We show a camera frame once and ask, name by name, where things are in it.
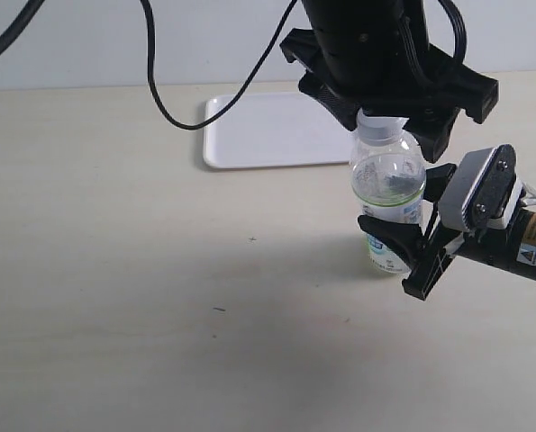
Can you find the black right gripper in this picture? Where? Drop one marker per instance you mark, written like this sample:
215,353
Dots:
403,248

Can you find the white plastic tray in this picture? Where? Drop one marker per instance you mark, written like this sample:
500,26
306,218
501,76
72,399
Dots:
282,129

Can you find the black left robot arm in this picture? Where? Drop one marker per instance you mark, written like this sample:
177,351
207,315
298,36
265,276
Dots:
364,20

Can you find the white bottle cap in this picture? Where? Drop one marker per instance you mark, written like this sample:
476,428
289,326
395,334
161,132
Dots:
378,128

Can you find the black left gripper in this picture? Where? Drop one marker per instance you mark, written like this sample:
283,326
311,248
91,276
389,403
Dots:
344,75

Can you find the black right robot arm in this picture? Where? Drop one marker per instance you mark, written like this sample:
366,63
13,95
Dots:
512,250

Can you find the clear plastic drink bottle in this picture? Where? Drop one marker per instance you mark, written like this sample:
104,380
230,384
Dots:
388,178

